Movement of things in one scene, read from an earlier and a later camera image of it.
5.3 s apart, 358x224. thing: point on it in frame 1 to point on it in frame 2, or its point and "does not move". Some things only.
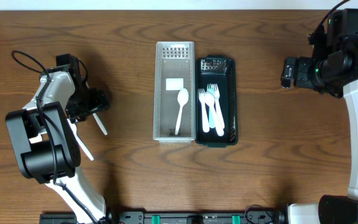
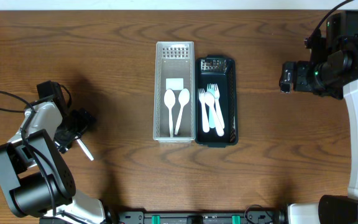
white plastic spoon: x=182 y=98 does not move
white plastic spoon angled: x=103 y=129 to x=169 y=99
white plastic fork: x=206 y=124 does not move
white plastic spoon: x=74 y=129 does not move
